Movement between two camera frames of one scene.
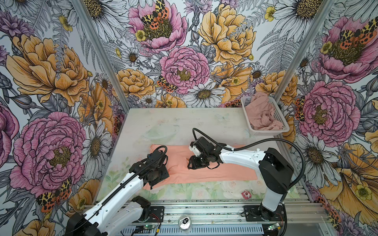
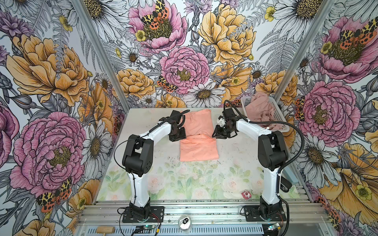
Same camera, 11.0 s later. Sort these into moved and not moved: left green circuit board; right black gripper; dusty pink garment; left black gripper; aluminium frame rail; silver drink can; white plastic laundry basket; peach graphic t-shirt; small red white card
Moved: left black gripper; peach graphic t-shirt; right black gripper
Not moved: left green circuit board; silver drink can; aluminium frame rail; dusty pink garment; white plastic laundry basket; small red white card
